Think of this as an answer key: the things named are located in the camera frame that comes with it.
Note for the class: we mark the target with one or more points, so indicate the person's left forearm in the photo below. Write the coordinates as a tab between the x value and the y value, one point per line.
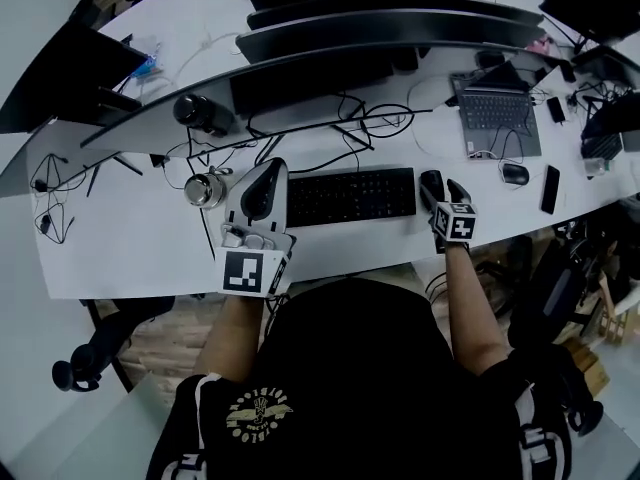
225	333

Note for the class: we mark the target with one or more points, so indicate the cardboard box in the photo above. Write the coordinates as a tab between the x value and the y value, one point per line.
587	365

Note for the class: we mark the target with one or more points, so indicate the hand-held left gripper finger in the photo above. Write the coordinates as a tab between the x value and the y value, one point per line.
239	195
281	193

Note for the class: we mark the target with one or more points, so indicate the steel mug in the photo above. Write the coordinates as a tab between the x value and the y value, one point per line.
201	190

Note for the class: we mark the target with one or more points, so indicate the wide curved monitor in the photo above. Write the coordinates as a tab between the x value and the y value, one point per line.
150	125

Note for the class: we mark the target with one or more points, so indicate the black keyboard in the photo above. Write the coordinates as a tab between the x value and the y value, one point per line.
350	197

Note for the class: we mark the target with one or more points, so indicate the black smartphone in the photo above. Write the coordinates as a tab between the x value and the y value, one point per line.
550	189

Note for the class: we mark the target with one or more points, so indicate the blue packet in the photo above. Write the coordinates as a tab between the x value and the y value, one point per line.
144	68

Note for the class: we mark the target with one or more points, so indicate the person's right forearm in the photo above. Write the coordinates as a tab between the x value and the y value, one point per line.
467	308

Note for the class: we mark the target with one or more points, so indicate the small black device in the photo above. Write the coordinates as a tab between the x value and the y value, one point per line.
555	109

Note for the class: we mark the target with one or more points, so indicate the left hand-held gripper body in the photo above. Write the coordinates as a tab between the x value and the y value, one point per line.
243	272

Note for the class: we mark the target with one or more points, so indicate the black open laptop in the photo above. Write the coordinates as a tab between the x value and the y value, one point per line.
65	78

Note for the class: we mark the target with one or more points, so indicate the person's black printed shirt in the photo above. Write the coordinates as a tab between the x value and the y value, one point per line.
360	368

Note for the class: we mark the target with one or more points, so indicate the grey open laptop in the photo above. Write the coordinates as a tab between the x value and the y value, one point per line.
500	113

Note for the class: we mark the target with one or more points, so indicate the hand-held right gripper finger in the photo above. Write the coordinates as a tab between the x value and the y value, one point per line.
457	192
428	200

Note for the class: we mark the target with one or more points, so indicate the black bottle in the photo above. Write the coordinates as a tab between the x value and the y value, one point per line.
200	113

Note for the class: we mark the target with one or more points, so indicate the black oval mouse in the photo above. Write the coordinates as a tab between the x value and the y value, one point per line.
515	174

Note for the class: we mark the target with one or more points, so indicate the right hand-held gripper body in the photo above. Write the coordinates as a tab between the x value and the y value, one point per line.
455	222

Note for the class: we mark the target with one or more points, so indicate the black office chair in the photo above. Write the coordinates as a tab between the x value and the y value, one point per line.
550	303
100	340

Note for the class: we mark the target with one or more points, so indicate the black computer mouse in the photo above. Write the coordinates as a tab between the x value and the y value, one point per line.
431	179

